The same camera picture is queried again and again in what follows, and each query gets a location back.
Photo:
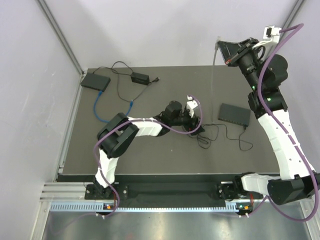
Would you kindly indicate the aluminium corner post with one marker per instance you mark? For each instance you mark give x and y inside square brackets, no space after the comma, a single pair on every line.
[59,34]
[287,26]

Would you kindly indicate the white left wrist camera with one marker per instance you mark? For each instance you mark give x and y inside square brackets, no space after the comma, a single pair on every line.
[191,105]

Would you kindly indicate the black power adapter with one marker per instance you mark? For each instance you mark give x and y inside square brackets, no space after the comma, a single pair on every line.
[198,131]
[140,78]

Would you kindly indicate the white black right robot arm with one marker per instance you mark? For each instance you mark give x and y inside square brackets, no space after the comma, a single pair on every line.
[297,178]

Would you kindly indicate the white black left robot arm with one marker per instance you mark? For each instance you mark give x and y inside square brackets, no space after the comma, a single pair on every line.
[115,138]

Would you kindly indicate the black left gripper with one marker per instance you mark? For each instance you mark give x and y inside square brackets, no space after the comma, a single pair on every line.
[190,127]

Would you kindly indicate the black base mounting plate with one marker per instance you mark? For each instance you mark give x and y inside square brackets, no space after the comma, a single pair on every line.
[171,191]

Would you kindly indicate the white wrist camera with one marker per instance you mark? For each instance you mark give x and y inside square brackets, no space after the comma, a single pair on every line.
[191,105]
[271,35]

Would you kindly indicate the aluminium left corner post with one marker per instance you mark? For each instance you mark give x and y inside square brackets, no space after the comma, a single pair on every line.
[59,34]

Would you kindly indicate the aluminium frame rail front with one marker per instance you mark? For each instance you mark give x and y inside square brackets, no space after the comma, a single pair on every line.
[67,191]

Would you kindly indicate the grey slotted cable duct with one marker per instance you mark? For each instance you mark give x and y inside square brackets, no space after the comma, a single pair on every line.
[105,207]

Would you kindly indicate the aluminium right corner post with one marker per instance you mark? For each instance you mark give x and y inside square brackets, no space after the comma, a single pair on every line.
[287,26]

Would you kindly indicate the black network switch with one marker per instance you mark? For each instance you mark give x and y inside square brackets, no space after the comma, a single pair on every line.
[234,114]
[95,82]

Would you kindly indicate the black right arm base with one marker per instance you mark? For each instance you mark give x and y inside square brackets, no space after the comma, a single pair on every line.
[227,191]

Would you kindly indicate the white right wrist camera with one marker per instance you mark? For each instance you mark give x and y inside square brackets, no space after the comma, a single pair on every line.
[271,35]

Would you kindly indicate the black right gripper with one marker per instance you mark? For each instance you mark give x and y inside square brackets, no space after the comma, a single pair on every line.
[232,53]

